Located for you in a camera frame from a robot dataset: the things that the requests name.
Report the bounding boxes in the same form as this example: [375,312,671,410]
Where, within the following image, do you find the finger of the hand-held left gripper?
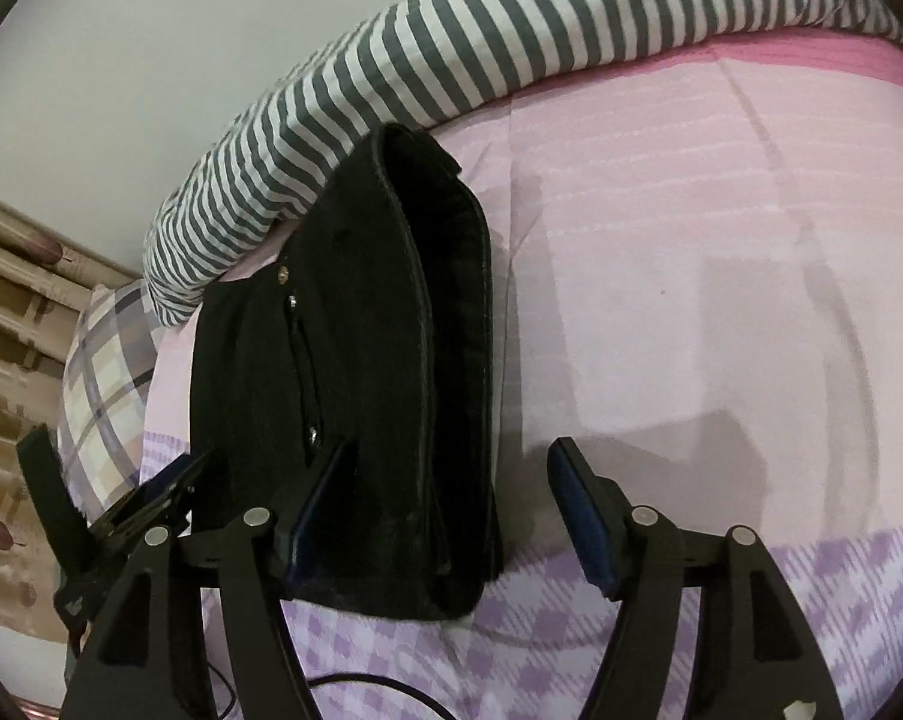
[89,452,212,565]
[16,426,92,580]

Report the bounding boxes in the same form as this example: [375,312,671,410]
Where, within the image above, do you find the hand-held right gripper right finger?
[547,437,846,720]

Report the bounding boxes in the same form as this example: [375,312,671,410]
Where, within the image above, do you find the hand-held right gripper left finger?
[61,439,349,720]

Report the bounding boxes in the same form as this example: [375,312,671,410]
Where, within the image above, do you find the black pants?
[188,122,506,622]

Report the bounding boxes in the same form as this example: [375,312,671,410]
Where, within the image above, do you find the plaid pillow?
[56,281,169,530]

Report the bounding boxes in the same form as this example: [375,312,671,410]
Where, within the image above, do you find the beige patterned curtain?
[0,184,146,650]

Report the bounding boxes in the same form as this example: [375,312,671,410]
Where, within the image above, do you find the pink lilac plaid bedsheet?
[140,37,903,720]

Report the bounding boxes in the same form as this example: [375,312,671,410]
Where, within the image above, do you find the grey white striped bolster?
[142,0,903,329]

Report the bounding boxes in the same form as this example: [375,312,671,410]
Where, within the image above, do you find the black cable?
[203,660,456,720]

